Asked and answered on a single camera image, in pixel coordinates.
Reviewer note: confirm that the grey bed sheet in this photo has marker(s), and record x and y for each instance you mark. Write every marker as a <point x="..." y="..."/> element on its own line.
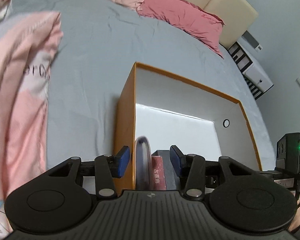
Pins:
<point x="101" y="42"/>

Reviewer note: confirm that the orange cardboard storage box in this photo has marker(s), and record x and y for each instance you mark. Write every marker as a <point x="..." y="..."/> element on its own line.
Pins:
<point x="169" y="109"/>

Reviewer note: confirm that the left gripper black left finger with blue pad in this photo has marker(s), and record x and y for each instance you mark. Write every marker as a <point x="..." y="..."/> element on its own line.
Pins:
<point x="108" y="167"/>

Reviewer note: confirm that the clear blue plastic case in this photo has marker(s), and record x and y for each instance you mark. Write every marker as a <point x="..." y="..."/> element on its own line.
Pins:
<point x="144" y="176"/>

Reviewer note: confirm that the pink quilt at left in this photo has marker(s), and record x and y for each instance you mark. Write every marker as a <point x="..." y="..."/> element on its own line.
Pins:
<point x="28" y="45"/>

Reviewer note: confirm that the white black bedside cabinet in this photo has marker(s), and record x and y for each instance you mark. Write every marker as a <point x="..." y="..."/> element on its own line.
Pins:
<point x="256" y="78"/>

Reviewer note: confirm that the pink pillow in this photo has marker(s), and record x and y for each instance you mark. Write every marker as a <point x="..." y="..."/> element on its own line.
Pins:
<point x="187" y="17"/>

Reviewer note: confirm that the black flat box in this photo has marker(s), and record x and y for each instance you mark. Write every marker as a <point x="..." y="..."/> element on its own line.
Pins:
<point x="172" y="180"/>

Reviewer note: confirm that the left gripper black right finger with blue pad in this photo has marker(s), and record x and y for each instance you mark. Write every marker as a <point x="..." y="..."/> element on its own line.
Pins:
<point x="190" y="169"/>

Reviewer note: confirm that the person's right hand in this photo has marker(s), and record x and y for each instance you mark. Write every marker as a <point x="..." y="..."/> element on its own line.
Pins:
<point x="295" y="222"/>

